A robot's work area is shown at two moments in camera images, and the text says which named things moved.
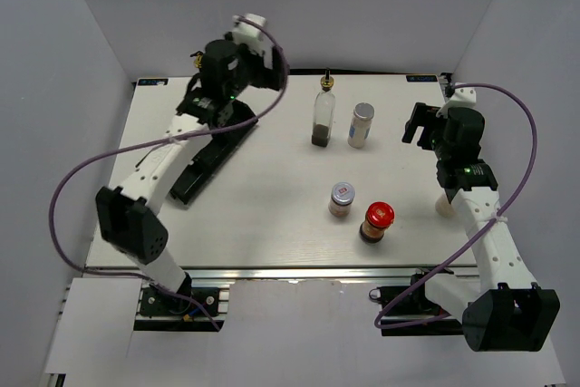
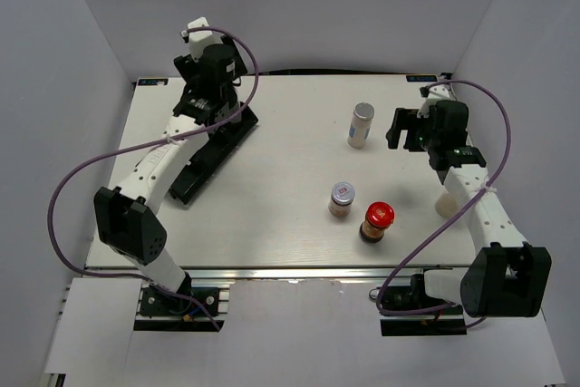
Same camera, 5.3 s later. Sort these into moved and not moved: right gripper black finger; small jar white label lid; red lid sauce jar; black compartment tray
Moved: right gripper black finger
Not moved: red lid sauce jar; small jar white label lid; black compartment tray
